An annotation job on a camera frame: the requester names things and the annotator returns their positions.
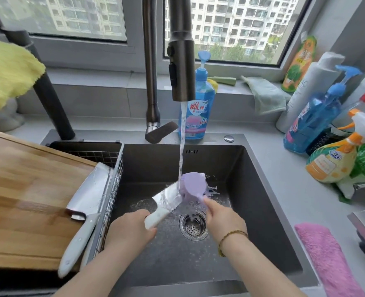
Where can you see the person's right hand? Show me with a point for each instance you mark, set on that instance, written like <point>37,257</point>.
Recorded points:
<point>224,222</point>

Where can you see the person's left hand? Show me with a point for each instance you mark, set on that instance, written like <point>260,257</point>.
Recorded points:
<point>125,233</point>

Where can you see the person's right fingers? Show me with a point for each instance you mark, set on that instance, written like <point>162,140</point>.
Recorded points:
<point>211,205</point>

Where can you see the person's left thumb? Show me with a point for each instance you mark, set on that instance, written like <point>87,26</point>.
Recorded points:
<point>149,235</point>

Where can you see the purple dish scrubber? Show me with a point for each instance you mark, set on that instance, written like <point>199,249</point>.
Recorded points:
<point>192,187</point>

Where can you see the person's right forearm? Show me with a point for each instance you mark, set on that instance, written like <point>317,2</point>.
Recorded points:
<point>256,269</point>

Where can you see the person's left forearm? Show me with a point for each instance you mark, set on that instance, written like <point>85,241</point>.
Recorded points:
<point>99,272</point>

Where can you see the steel sink drain strainer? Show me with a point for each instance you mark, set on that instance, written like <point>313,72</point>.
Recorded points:
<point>194,226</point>

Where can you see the black kitchen sink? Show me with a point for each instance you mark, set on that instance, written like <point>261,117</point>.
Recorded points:
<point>250,188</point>

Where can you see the round steel sink cap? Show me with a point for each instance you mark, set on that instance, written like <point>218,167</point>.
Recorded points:
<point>229,138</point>

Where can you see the running water stream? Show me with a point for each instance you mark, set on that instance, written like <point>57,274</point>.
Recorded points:
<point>181,142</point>

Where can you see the blue dish soap bottle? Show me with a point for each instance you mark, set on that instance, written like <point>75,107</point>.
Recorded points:
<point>201,98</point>

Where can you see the pale green cloth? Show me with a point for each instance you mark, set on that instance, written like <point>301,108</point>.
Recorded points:
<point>267,94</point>

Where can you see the yellow-green folded cloth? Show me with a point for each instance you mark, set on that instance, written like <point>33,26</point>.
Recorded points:
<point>224,80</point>

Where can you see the black scrub brush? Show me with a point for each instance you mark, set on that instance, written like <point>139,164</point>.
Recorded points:
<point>320,142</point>

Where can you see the pink microfibre cloth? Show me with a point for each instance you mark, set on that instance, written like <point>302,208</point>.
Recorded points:
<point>328,259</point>

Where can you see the yellow orange-trigger spray bottle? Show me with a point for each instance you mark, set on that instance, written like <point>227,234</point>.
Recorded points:
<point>332,160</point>

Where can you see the wooden cutting board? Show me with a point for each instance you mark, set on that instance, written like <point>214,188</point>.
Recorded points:
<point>24,194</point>

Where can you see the blue spray bottle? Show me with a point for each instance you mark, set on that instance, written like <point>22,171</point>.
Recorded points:
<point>315,120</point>

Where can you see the white cylindrical bottle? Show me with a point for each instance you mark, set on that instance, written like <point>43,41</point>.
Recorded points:
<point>306,89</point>

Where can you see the dark metal pull-down faucet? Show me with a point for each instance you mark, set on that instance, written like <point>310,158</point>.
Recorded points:
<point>180,58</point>

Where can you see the orange and green refill pouch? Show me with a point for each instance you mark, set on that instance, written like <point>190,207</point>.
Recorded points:
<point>298,64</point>

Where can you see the black pipe tap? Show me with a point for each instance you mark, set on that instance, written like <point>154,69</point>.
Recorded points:
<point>48,95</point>

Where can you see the white ceramic figure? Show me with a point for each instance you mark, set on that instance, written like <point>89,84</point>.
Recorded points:
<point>1,117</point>

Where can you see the white red-nozzle spray bottle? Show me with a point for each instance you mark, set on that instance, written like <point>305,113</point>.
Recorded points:
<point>360,89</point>

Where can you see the yellow microfibre cloth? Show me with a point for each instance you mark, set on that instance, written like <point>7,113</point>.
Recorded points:
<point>9,71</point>

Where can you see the grey window frame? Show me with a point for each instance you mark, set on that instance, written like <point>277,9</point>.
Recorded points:
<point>133,43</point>

